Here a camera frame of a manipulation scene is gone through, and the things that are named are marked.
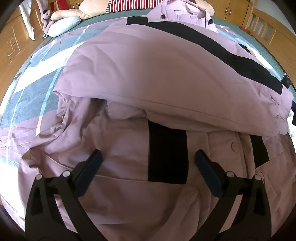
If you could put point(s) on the pink coat with black stripes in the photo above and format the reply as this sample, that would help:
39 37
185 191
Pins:
165 130

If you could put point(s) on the wooden bed headboard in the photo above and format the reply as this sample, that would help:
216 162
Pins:
276 38

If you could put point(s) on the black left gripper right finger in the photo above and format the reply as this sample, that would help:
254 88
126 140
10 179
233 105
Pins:
242 211

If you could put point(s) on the wooden wardrobe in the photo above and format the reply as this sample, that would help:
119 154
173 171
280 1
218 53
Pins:
16 45

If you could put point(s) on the plush toy with striped shirt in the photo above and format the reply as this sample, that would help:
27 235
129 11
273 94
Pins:
90 9

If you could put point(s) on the pink plush bunny toy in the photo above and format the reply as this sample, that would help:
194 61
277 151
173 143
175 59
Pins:
45 13

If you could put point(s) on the light blue round pillow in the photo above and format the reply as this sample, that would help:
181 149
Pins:
63 25

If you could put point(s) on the white hanging cloth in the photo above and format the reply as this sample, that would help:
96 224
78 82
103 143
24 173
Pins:
25 9

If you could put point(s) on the red hanging cloth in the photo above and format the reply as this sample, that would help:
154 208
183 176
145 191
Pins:
62 5

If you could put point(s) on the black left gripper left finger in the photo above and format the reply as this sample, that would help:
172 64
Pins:
43 220

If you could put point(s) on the plaid bed sheet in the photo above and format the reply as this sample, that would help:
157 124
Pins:
34 92

